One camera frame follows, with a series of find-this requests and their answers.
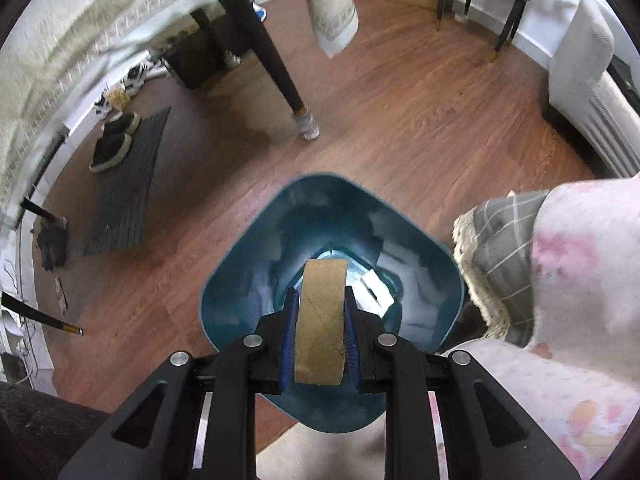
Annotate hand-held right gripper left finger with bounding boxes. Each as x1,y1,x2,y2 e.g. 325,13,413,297
57,287,301,480

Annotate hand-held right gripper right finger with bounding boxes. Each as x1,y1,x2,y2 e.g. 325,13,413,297
343,286,583,480

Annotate brown cardboard tube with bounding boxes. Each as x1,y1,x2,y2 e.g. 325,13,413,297
292,258,350,387

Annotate teal plastic bin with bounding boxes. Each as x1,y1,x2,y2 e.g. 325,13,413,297
199,172,469,434

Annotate grey plaid fringed cloth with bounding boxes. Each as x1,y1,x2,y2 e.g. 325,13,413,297
452,190,552,347

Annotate dark ribbed doormat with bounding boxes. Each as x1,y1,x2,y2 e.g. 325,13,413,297
82,106,172,257

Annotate pink printed blanket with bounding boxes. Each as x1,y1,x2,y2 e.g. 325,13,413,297
427,172,640,480

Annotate black gold-tipped furniture leg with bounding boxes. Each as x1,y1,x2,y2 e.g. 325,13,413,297
0,291,84,337

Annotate dark cloth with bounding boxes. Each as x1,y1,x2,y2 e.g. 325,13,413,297
34,216,69,272

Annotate dark slipper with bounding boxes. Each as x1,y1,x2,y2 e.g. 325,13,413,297
88,132,133,174
101,112,141,137

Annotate black table leg with sock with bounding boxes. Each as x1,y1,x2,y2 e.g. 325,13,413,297
219,0,321,142

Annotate black storage box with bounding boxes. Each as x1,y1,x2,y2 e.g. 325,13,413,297
164,27,242,92

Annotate white sneakers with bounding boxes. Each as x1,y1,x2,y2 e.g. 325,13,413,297
94,56,167,122

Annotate cream patterned cloth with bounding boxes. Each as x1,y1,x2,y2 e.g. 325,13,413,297
304,0,361,59

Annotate grey armchair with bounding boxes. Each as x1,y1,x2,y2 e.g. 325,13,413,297
541,0,640,179

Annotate cream lace tablecloth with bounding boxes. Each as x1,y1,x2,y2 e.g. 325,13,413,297
0,0,307,206

